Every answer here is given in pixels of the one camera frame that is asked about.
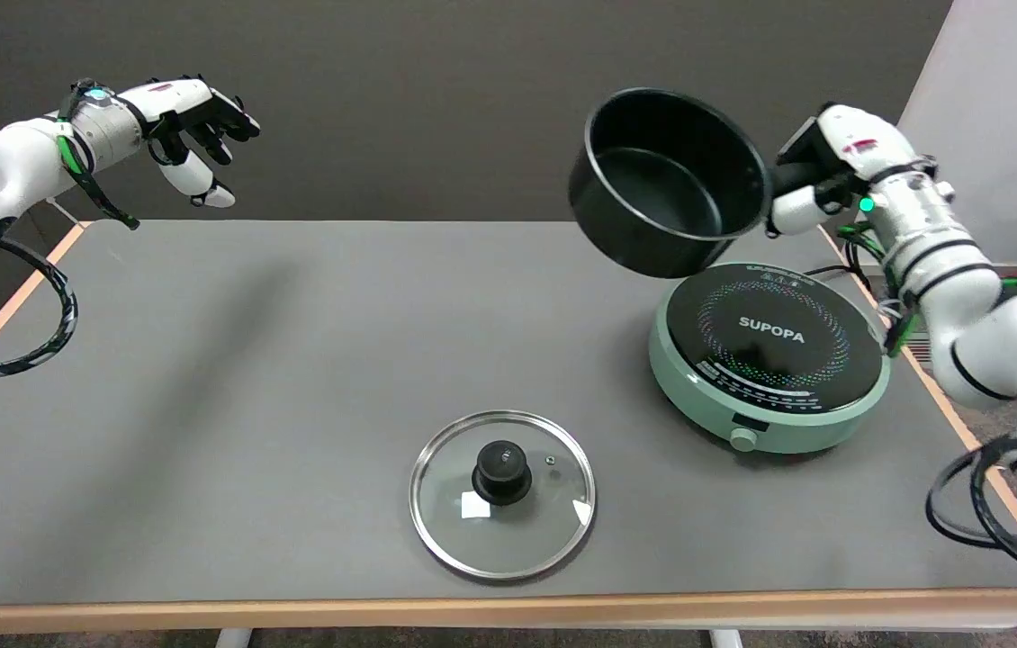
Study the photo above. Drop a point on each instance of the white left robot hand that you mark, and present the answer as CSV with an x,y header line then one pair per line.
x,y
184,121

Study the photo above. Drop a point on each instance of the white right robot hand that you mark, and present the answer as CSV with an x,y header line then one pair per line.
x,y
841,148

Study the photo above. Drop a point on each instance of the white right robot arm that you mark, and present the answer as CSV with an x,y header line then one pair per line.
x,y
985,297

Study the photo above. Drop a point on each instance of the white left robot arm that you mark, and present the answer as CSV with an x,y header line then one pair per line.
x,y
13,166

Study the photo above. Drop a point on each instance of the floor vent grille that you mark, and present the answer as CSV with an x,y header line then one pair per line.
x,y
919,346

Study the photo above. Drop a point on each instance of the green induction cooker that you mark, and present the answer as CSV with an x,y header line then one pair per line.
x,y
769,360

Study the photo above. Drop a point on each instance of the glass lid with black knob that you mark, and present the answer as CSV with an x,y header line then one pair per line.
x,y
502,493

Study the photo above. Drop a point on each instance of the white table leg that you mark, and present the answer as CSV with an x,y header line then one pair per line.
x,y
725,638
234,637

